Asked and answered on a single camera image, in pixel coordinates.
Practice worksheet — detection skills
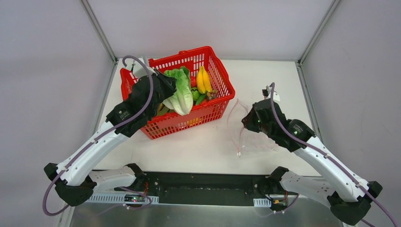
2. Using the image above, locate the green lettuce head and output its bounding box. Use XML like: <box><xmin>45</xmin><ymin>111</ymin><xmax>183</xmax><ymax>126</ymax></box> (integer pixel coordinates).
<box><xmin>163</xmin><ymin>66</ymin><xmax>193</xmax><ymax>116</ymax></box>

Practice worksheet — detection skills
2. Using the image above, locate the clear zip top bag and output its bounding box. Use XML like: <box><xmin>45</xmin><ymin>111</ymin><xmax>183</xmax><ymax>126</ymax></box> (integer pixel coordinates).
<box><xmin>226</xmin><ymin>99</ymin><xmax>279</xmax><ymax>157</ymax></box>

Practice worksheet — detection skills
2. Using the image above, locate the red plastic shopping basket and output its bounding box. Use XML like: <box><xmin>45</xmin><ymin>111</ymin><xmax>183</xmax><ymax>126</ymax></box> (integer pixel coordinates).
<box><xmin>120</xmin><ymin>46</ymin><xmax>236</xmax><ymax>140</ymax></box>

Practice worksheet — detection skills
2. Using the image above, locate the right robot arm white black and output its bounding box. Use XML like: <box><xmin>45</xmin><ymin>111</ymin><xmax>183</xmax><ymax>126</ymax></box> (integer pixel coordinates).
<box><xmin>241</xmin><ymin>99</ymin><xmax>383</xmax><ymax>226</ymax></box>

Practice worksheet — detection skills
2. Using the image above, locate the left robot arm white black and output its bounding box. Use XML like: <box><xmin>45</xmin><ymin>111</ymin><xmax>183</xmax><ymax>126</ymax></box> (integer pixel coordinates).
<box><xmin>44</xmin><ymin>70</ymin><xmax>178</xmax><ymax>207</ymax></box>

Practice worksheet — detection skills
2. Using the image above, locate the green leafy vegetable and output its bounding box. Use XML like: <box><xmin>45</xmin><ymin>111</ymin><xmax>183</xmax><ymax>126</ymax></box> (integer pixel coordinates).
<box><xmin>157</xmin><ymin>104</ymin><xmax>173</xmax><ymax>116</ymax></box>

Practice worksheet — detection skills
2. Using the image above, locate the red apple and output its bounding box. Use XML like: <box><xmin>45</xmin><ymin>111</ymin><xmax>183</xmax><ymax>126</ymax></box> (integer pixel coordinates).
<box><xmin>191</xmin><ymin>77</ymin><xmax>197</xmax><ymax>88</ymax></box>

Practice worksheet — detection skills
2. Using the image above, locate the green bell pepper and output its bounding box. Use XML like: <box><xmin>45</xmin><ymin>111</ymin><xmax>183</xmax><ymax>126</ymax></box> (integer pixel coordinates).
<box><xmin>191</xmin><ymin>87</ymin><xmax>201</xmax><ymax>101</ymax></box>

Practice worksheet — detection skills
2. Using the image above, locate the yellow banana bunch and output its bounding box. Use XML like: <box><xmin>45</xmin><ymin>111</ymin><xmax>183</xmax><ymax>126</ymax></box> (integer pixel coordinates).
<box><xmin>196</xmin><ymin>66</ymin><xmax>212</xmax><ymax>94</ymax></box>

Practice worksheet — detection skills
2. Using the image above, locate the small brown grape bunch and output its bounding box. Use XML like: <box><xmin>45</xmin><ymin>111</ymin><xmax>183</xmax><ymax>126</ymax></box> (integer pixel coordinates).
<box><xmin>206</xmin><ymin>89</ymin><xmax>218</xmax><ymax>101</ymax></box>

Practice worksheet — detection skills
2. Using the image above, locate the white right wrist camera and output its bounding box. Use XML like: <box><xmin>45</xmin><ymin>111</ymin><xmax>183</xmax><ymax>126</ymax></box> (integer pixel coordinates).
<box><xmin>262</xmin><ymin>86</ymin><xmax>280</xmax><ymax>103</ymax></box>

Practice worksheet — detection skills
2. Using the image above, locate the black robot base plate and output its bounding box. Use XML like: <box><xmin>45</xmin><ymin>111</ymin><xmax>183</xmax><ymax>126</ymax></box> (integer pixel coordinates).
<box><xmin>128</xmin><ymin>172</ymin><xmax>285</xmax><ymax>206</ymax></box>

